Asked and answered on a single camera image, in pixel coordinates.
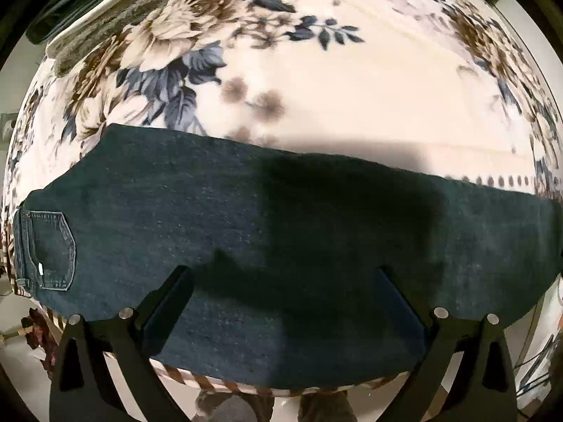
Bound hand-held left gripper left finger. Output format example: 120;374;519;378
49;266;195;422

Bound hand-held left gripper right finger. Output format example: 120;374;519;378
374;266;520;422

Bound dark blue jeans pants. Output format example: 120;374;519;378
12;123;563;391

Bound floral printed blanket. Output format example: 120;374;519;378
2;0;563;398

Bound dark green folded cloth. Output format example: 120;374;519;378
25;0;170;45

